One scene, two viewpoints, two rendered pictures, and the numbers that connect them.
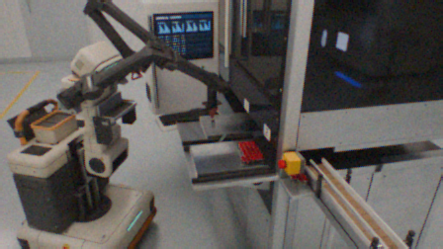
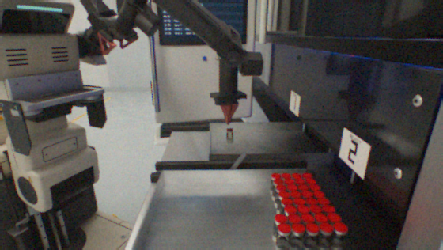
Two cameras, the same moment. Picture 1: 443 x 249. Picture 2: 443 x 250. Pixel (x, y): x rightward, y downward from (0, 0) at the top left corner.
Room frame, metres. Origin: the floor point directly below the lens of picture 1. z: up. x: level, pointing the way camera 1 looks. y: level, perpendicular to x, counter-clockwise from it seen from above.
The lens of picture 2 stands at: (1.00, -0.07, 1.22)
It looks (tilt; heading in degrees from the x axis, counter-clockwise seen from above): 20 degrees down; 12
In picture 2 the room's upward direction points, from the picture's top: straight up
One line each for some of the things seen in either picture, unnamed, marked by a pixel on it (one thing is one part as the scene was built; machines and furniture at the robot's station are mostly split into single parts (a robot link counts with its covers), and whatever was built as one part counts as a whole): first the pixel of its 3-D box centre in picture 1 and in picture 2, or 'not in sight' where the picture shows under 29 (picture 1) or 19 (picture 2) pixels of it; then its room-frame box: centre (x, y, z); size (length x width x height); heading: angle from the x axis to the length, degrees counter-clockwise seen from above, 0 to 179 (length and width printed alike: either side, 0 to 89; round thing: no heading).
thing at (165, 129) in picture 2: (190, 116); (204, 126); (2.06, 0.24, 0.82); 0.40 x 0.14 x 0.02; 114
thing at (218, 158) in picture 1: (226, 157); (238, 211); (1.40, -0.02, 0.90); 0.34 x 0.26 x 0.04; 103
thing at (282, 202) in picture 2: (243, 154); (284, 207); (1.42, -0.10, 0.90); 0.18 x 0.02 x 0.05; 13
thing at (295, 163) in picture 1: (293, 163); not in sight; (1.21, -0.30, 0.99); 0.08 x 0.07 x 0.07; 104
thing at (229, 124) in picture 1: (230, 125); (263, 140); (1.76, -0.04, 0.90); 0.34 x 0.26 x 0.04; 104
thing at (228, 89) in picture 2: (212, 99); (228, 87); (1.76, 0.07, 1.06); 0.10 x 0.07 x 0.07; 119
